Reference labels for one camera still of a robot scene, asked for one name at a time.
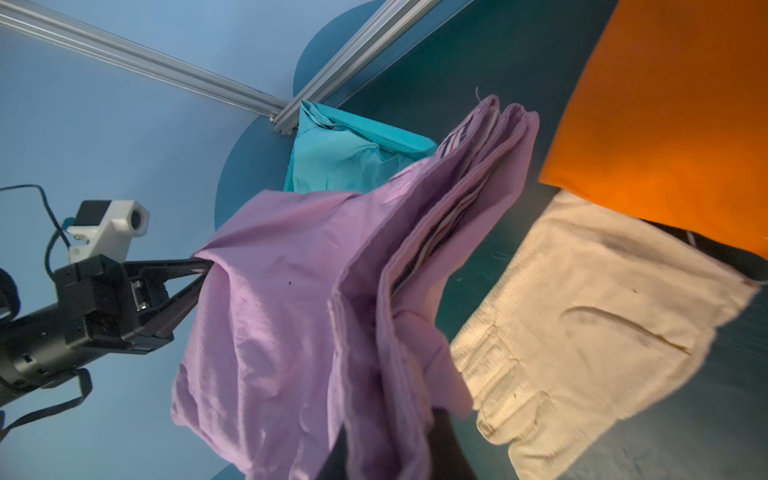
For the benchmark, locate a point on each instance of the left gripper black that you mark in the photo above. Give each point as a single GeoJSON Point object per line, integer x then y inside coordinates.
{"type": "Point", "coordinates": [110, 307]}

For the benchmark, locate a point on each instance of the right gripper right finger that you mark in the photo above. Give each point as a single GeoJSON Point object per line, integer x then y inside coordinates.
{"type": "Point", "coordinates": [448, 459]}

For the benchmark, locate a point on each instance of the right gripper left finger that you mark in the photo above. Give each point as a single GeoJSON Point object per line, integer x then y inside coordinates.
{"type": "Point", "coordinates": [334, 467]}

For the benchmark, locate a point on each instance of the purple pants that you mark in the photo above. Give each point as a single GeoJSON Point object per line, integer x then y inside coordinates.
{"type": "Point", "coordinates": [316, 320]}

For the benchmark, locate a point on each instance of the teal pants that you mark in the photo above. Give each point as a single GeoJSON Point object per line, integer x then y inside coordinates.
{"type": "Point", "coordinates": [335, 150]}

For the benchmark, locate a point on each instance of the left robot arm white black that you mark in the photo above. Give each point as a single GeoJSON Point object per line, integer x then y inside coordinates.
{"type": "Point", "coordinates": [34, 355]}

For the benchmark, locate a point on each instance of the cream folded shorts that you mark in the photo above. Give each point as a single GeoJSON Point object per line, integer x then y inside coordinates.
{"type": "Point", "coordinates": [598, 316]}

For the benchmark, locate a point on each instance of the folded orange pants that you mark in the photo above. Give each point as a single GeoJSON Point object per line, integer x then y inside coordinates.
{"type": "Point", "coordinates": [668, 121]}

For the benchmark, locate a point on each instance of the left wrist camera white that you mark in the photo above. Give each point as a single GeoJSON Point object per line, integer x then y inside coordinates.
{"type": "Point", "coordinates": [107, 227]}

